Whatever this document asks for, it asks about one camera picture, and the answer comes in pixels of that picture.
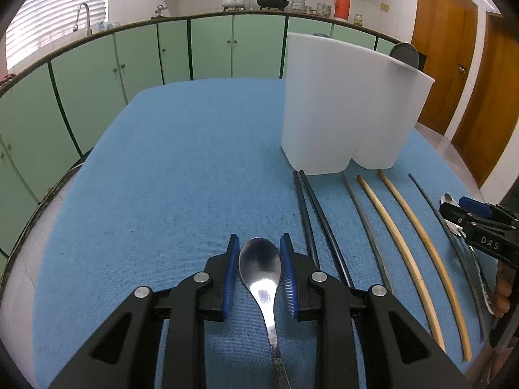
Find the shiny steel spoon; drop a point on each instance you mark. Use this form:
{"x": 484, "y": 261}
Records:
{"x": 259, "y": 263}

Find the blue tablecloth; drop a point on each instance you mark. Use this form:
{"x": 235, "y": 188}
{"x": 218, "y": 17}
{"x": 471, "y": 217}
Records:
{"x": 182, "y": 170}

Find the steel kitchen faucet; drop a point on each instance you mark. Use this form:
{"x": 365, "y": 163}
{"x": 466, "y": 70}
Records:
{"x": 83, "y": 12}

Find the green lower kitchen cabinets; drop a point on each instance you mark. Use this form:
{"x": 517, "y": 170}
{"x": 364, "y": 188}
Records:
{"x": 101, "y": 69}

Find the white window blinds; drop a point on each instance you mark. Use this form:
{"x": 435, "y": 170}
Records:
{"x": 61, "y": 8}

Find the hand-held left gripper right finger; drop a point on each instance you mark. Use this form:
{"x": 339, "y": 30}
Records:
{"x": 287, "y": 275}

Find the glass jar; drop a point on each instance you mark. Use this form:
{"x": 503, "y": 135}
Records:
{"x": 358, "y": 19}

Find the light bamboo chopstick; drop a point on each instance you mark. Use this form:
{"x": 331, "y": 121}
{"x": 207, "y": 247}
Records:
{"x": 425, "y": 243}
{"x": 391, "y": 231}

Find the black wok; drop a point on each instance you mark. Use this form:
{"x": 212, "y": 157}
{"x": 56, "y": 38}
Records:
{"x": 272, "y": 3}

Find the small patterned bowl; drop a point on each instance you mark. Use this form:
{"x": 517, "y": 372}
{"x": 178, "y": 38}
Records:
{"x": 310, "y": 9}

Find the person's right hand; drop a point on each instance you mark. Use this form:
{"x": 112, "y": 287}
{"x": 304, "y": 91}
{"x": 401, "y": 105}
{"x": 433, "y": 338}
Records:
{"x": 505, "y": 287}

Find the red cloth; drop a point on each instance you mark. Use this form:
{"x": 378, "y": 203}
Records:
{"x": 6, "y": 78}

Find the white cooking pot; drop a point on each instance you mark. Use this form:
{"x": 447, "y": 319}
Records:
{"x": 233, "y": 1}

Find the brown wooden door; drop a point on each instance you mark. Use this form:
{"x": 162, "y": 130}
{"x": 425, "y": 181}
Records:
{"x": 442, "y": 48}
{"x": 490, "y": 109}

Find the stack of bowls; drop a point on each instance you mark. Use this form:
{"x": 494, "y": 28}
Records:
{"x": 298, "y": 5}

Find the thin dark grey chopstick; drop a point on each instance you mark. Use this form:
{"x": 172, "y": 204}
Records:
{"x": 440, "y": 212}

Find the white plastic utensil holder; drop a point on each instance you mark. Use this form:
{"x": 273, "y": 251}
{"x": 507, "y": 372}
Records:
{"x": 344, "y": 101}

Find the small cups by sink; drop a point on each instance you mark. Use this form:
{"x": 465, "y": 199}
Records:
{"x": 107, "y": 25}

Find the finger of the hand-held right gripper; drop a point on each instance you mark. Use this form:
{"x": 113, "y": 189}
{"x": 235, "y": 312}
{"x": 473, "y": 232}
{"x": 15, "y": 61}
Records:
{"x": 476, "y": 207}
{"x": 456, "y": 216}

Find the red thermos flask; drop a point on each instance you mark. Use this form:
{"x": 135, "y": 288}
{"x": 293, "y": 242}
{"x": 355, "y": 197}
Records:
{"x": 342, "y": 4}

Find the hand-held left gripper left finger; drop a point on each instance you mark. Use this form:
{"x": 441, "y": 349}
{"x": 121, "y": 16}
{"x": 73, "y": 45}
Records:
{"x": 233, "y": 267}

